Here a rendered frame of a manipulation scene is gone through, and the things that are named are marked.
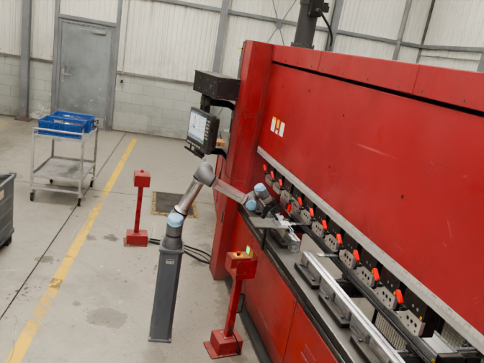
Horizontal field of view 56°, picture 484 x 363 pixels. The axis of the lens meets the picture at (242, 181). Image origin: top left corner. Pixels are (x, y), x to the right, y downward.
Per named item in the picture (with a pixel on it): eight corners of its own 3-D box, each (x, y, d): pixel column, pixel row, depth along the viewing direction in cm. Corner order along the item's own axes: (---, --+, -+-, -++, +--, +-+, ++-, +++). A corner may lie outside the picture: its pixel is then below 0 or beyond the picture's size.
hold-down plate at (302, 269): (294, 266, 314) (294, 261, 313) (301, 266, 316) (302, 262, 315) (311, 289, 287) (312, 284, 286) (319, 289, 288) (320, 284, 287)
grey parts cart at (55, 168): (47, 179, 647) (50, 113, 620) (96, 185, 657) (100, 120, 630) (26, 202, 562) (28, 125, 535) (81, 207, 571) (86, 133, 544)
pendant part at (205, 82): (182, 153, 467) (194, 69, 443) (204, 154, 480) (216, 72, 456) (204, 168, 427) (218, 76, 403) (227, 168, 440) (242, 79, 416)
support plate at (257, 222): (248, 217, 355) (248, 217, 354) (279, 220, 362) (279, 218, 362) (254, 227, 338) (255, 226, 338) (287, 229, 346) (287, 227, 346)
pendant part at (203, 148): (185, 142, 456) (190, 106, 446) (196, 142, 462) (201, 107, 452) (205, 155, 420) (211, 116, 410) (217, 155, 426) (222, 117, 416)
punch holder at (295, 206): (289, 206, 339) (294, 185, 334) (299, 207, 342) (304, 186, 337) (297, 214, 325) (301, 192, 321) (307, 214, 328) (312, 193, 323)
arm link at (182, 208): (164, 225, 338) (201, 163, 325) (167, 217, 352) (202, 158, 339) (178, 232, 340) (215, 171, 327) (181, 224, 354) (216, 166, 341)
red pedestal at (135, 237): (122, 238, 510) (130, 166, 486) (145, 238, 517) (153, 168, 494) (123, 245, 492) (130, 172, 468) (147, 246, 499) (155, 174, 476)
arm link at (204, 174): (200, 167, 314) (260, 202, 323) (201, 163, 325) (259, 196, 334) (191, 181, 317) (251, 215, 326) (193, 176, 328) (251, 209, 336)
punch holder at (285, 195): (280, 196, 357) (284, 176, 353) (290, 197, 360) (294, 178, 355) (287, 204, 344) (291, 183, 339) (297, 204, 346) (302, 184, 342)
